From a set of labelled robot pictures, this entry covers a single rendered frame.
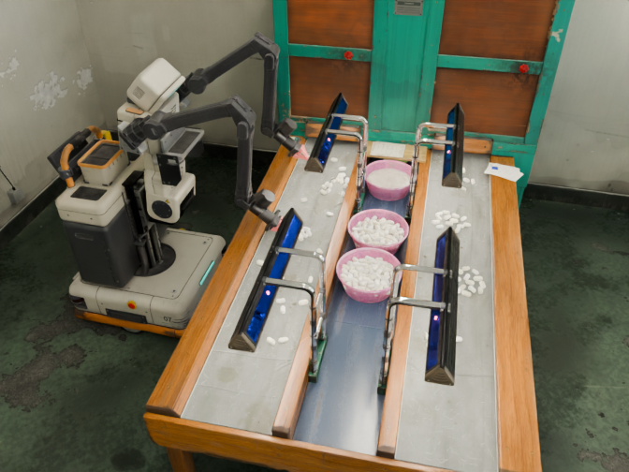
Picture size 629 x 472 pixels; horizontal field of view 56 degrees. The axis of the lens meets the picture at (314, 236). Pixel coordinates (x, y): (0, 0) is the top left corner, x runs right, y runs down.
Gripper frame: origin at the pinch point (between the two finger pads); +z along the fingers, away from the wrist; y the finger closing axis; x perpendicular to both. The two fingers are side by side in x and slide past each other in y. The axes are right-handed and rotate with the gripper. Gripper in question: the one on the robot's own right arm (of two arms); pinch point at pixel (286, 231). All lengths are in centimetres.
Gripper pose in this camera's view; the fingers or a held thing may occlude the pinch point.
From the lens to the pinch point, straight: 257.3
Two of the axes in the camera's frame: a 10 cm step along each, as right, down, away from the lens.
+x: -6.3, 5.2, 5.8
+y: 2.0, -6.1, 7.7
